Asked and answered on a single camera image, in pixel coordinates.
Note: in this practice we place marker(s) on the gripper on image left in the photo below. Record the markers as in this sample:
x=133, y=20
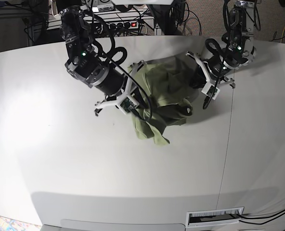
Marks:
x=112, y=83

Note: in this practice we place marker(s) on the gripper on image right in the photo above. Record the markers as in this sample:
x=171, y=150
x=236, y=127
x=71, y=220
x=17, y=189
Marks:
x=216, y=67

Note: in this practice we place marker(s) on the green T-shirt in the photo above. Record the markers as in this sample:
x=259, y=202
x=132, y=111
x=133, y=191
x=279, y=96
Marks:
x=166, y=83

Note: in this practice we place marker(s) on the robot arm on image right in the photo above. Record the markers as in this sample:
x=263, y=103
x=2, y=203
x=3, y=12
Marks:
x=240, y=23

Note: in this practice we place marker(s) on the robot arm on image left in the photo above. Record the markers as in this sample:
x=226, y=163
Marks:
x=87, y=61

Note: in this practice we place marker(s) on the white power strip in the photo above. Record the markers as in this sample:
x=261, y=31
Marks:
x=117, y=28

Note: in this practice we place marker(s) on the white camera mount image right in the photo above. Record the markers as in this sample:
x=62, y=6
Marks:
x=209, y=89

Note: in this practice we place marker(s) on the white camera mount image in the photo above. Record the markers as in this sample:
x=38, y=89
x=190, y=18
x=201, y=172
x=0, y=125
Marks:
x=129, y=98
x=209, y=89

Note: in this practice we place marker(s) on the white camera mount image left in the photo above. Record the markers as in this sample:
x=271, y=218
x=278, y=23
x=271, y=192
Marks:
x=129, y=98

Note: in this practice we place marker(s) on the table cable grommet slot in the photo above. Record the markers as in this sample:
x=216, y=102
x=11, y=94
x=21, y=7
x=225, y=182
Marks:
x=211, y=218

